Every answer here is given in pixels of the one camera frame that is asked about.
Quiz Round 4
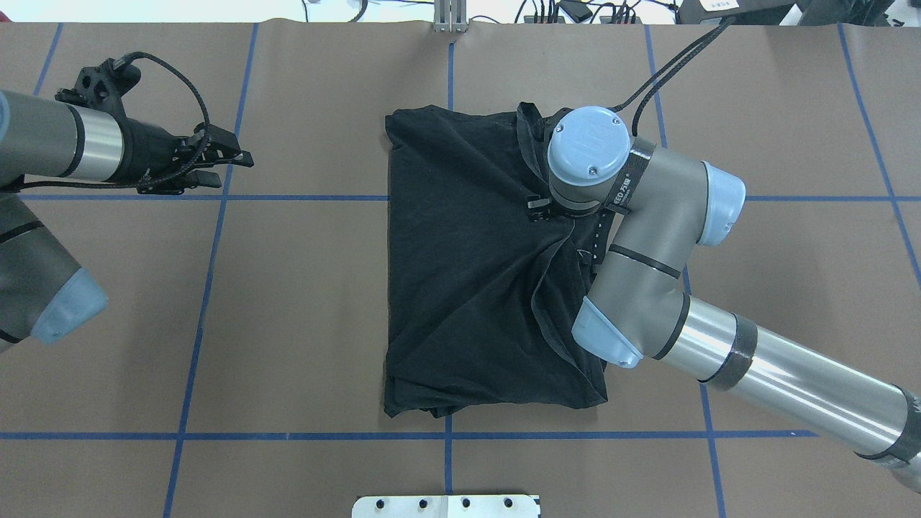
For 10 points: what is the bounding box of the black graphic t-shirt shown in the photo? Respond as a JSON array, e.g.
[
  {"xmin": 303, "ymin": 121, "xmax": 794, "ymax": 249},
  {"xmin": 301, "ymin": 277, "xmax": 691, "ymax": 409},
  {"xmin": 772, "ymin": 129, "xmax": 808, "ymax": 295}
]
[{"xmin": 383, "ymin": 102, "xmax": 611, "ymax": 419}]

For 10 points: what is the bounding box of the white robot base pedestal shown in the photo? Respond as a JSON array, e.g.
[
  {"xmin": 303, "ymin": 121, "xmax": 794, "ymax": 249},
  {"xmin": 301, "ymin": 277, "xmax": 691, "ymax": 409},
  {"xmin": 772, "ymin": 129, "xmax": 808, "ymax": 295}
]
[{"xmin": 351, "ymin": 493, "xmax": 542, "ymax": 517}]

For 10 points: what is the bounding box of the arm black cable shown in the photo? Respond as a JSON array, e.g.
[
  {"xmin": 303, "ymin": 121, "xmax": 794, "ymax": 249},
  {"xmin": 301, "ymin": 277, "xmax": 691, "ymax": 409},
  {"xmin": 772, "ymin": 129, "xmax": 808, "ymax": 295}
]
[
  {"xmin": 608, "ymin": 16, "xmax": 738, "ymax": 137},
  {"xmin": 0, "ymin": 52, "xmax": 213, "ymax": 195}
]

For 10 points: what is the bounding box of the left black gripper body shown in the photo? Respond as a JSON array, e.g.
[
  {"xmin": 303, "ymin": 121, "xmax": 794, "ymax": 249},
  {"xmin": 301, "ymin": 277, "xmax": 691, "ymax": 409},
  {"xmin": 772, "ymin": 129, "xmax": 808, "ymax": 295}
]
[{"xmin": 56, "ymin": 59, "xmax": 209, "ymax": 196}]

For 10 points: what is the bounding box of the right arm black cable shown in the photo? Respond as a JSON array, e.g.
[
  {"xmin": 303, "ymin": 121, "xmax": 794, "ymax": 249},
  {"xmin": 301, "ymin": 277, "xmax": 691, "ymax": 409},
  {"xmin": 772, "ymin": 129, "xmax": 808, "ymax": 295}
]
[{"xmin": 608, "ymin": 16, "xmax": 738, "ymax": 137}]

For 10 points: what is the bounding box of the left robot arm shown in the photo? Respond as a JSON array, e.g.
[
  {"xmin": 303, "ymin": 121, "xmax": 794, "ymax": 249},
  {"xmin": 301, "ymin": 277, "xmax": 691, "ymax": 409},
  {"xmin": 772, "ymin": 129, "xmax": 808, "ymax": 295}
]
[{"xmin": 1, "ymin": 52, "xmax": 254, "ymax": 351}]

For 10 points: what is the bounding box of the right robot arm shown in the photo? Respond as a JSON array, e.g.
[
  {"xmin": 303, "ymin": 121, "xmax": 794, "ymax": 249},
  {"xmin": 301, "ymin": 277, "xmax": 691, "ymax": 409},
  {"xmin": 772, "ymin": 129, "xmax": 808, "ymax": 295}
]
[{"xmin": 529, "ymin": 106, "xmax": 919, "ymax": 492}]

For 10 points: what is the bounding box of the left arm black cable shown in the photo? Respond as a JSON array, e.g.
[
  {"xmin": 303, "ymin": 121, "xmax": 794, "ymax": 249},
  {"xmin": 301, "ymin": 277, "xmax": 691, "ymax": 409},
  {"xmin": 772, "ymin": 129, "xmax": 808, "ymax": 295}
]
[{"xmin": 0, "ymin": 52, "xmax": 213, "ymax": 195}]

